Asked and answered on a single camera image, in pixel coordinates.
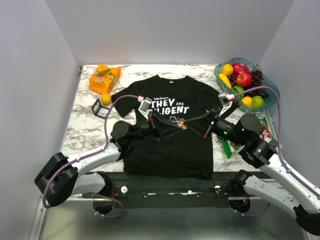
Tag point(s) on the orange snack bag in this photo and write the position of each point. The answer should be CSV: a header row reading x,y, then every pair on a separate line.
x,y
104,79

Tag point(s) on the black brooch display box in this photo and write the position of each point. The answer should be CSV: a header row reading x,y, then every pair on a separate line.
x,y
99,110

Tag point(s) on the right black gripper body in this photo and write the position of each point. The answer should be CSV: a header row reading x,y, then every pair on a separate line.
x,y
225,129

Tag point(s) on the loose yellow lemon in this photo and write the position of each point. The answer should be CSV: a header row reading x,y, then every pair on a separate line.
x,y
105,99

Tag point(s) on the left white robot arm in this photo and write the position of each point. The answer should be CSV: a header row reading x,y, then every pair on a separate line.
x,y
57,179

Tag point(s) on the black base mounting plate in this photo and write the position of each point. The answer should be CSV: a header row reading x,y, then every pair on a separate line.
x,y
133,191

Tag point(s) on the yellow lemon in basket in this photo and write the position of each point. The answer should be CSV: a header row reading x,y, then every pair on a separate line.
x,y
227,70

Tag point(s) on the yellow banana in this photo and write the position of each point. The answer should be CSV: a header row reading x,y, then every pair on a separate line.
x,y
225,80

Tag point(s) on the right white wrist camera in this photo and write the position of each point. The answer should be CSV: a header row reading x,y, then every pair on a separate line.
x,y
228,105

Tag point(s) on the lime green fruit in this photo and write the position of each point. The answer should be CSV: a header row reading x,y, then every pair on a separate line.
x,y
257,102

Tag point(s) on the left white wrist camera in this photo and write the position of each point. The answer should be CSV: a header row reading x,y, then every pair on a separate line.
x,y
144,107

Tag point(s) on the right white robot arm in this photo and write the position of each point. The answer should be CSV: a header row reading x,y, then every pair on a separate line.
x,y
298,197

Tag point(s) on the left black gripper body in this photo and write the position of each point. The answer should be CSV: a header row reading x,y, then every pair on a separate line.
x,y
142,130

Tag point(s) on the black printed t-shirt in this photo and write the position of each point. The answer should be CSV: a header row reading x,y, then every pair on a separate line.
x,y
185,154

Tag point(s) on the small yellow lemon front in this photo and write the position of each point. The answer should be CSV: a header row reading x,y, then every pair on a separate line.
x,y
247,101

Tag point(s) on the red apple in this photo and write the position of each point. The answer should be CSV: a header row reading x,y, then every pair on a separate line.
x,y
244,79

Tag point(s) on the green chips bag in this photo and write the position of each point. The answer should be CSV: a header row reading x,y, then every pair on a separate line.
x,y
231,148

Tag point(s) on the dark purple grape bunch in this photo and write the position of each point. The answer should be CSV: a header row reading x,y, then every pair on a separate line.
x,y
257,78

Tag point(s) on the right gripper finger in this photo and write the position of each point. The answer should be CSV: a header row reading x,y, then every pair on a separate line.
x,y
209,116
203,130

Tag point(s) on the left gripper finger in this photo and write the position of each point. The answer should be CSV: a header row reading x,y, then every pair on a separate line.
x,y
156,118
165,132

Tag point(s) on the red dragon fruit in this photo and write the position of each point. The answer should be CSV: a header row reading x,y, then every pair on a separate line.
x,y
239,68

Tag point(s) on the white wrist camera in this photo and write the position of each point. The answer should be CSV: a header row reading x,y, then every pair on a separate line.
x,y
144,107
228,105

